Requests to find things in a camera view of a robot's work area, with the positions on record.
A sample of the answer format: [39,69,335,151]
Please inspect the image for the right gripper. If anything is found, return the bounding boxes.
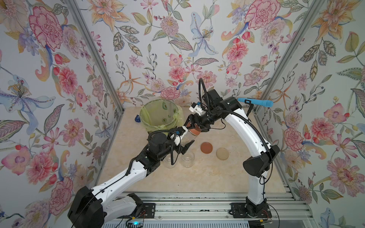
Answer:
[183,111,220,133]

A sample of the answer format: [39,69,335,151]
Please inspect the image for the jar with terracotta lid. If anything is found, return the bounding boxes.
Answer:
[181,152,195,168]
[180,129,196,147]

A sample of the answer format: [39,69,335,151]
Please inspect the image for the terracotta jar lid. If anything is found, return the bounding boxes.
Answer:
[200,142,213,154]
[188,123,201,137]

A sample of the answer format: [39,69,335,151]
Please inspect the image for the clear jar with rice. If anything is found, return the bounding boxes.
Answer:
[163,155,178,169]

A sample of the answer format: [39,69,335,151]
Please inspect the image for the beige jar lid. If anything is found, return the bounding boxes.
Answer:
[216,148,230,161]

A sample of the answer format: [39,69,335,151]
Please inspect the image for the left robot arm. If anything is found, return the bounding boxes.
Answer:
[67,126,200,228]

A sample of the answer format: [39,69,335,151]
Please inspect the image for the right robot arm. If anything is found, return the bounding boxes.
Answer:
[189,79,280,218]

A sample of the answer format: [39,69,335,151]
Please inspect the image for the black mesh trash bin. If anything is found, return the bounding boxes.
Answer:
[139,99,184,135]

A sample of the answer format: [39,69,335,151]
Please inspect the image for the blue white small cylinder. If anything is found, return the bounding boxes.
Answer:
[135,115,141,123]

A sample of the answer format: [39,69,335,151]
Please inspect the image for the blue microphone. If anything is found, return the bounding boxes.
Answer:
[238,97,273,108]

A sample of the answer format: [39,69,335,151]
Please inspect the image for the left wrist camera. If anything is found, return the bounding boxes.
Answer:
[173,126,188,146]

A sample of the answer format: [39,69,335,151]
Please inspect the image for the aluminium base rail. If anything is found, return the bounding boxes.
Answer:
[68,192,317,228]

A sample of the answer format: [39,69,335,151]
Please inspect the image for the right aluminium corner post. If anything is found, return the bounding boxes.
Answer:
[256,0,317,110]

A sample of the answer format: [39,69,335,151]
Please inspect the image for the aluminium corner post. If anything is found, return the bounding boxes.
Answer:
[64,0,126,110]
[256,0,317,110]

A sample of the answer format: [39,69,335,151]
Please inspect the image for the left aluminium corner post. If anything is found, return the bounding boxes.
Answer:
[64,0,126,110]

